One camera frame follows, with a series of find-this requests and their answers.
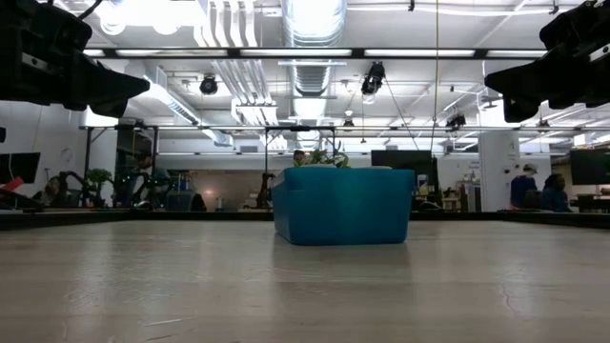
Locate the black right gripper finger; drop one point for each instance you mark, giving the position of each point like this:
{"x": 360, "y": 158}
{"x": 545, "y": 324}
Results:
{"x": 520, "y": 109}
{"x": 524, "y": 81}

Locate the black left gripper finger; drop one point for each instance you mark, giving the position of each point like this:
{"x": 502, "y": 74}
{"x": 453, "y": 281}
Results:
{"x": 112, "y": 83}
{"x": 108, "y": 107}

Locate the teal plastic basket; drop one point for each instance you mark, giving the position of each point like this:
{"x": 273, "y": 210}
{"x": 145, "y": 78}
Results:
{"x": 343, "y": 205}

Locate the black ceiling spotlight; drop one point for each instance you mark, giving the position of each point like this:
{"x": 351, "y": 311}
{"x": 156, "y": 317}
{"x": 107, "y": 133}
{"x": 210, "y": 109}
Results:
{"x": 373, "y": 78}
{"x": 456, "y": 120}
{"x": 208, "y": 85}

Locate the green potted plant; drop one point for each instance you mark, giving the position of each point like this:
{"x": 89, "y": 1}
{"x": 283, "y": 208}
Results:
{"x": 97, "y": 177}

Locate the person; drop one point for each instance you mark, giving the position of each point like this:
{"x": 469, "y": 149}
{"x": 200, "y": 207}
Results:
{"x": 298, "y": 157}
{"x": 523, "y": 188}
{"x": 554, "y": 193}
{"x": 52, "y": 189}
{"x": 148, "y": 175}

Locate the black monitor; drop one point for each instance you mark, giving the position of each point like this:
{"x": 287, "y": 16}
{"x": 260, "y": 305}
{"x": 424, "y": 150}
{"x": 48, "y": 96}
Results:
{"x": 19, "y": 167}
{"x": 402, "y": 159}
{"x": 590, "y": 167}

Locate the black overhead light bar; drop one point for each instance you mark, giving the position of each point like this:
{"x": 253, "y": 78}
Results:
{"x": 357, "y": 53}

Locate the small green fern plant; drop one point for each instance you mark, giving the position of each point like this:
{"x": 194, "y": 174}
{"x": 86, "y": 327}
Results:
{"x": 329, "y": 158}

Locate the black background metal frame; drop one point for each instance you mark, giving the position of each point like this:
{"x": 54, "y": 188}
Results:
{"x": 87, "y": 157}
{"x": 300, "y": 128}

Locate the black metal table frame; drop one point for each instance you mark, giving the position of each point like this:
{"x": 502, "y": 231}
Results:
{"x": 95, "y": 220}

